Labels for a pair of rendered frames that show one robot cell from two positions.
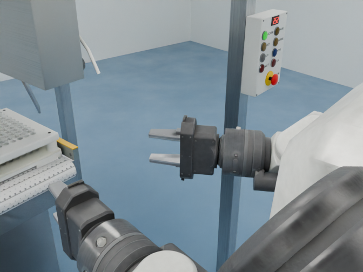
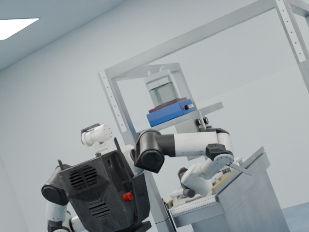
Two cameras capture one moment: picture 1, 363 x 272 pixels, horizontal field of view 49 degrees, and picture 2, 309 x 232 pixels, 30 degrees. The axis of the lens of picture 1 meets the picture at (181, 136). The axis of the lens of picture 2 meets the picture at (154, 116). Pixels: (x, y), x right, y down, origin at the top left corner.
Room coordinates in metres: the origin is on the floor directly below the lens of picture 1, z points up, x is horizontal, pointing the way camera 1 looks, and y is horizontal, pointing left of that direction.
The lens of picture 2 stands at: (-0.16, -2.52, 1.29)
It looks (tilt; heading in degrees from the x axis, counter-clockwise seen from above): 2 degrees up; 73
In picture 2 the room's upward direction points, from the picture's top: 21 degrees counter-clockwise
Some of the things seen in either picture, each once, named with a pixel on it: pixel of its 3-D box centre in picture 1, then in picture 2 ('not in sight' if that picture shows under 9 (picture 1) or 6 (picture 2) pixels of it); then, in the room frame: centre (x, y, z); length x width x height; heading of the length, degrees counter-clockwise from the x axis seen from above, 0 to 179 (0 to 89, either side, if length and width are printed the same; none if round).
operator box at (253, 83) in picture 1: (263, 52); not in sight; (1.34, -0.28, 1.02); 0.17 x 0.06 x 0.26; 140
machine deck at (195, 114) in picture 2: not in sight; (178, 121); (0.93, 0.58, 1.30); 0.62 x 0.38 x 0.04; 50
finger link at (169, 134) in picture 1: (165, 132); not in sight; (0.66, 0.03, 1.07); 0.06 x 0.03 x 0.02; 82
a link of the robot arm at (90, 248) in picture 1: (97, 241); not in sight; (0.41, 0.11, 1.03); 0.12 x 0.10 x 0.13; 42
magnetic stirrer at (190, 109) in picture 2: not in sight; (171, 111); (0.85, 0.41, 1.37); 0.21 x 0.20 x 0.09; 140
